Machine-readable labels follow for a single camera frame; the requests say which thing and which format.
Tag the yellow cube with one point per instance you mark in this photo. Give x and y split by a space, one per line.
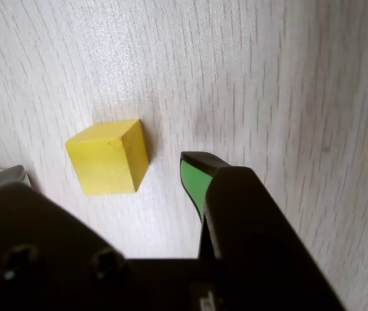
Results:
106 162

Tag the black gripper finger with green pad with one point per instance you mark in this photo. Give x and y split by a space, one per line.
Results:
252 226

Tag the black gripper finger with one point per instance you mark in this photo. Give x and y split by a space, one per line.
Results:
25 243

